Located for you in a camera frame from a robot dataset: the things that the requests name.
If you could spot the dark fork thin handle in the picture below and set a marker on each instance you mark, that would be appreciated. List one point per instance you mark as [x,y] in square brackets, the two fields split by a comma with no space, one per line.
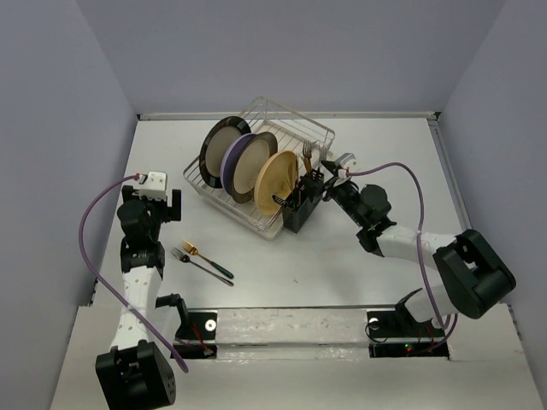
[185,258]

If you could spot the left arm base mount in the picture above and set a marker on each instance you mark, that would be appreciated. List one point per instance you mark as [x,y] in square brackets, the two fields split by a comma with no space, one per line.
[193,332]

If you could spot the gold fork green handle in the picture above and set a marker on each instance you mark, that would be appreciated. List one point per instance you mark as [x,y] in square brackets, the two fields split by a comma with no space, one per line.
[192,250]

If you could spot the metal wire dish rack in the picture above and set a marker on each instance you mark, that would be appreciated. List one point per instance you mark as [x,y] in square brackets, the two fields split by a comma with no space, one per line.
[262,108]

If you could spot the knife dark handle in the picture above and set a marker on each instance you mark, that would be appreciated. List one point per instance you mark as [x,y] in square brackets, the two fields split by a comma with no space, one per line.
[282,202]

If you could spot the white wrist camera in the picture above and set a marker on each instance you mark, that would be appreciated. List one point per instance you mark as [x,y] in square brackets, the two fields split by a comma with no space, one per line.
[346,164]
[153,186]

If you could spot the yellow plate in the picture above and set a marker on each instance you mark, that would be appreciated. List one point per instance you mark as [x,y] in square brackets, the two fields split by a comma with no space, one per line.
[276,177]

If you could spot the purple plate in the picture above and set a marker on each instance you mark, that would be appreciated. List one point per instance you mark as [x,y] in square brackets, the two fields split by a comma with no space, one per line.
[230,159]

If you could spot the black rimmed plate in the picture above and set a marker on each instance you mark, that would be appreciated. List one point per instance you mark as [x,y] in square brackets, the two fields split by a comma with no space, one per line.
[215,145]

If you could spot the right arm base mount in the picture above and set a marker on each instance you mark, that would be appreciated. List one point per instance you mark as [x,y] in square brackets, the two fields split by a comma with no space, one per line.
[396,334]

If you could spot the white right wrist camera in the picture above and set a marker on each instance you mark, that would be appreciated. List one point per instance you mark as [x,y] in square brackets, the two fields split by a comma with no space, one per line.
[346,164]

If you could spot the black utensil caddy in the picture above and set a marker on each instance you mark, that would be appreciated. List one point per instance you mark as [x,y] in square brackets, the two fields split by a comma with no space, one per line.
[294,218]

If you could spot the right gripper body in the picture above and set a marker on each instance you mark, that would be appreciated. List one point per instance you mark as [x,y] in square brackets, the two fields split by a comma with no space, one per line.
[343,192]

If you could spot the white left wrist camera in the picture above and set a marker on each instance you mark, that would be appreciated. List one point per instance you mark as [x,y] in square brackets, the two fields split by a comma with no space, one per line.
[153,186]

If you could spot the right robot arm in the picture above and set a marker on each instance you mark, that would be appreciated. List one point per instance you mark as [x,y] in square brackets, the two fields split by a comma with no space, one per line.
[461,273]

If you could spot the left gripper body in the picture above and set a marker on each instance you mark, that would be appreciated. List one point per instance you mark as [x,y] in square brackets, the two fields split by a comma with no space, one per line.
[157,209]

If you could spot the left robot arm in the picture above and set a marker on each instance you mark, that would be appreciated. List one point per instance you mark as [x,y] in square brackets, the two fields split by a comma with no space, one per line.
[135,373]

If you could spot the gold knife green handle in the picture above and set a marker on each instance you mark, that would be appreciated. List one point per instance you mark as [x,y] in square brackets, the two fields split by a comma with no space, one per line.
[295,182]

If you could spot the grey brown plate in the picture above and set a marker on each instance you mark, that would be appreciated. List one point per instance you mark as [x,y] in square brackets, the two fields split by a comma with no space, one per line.
[251,159]

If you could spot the silver fork perforated handle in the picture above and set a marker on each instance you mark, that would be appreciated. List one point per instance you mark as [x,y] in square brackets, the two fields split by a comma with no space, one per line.
[323,153]

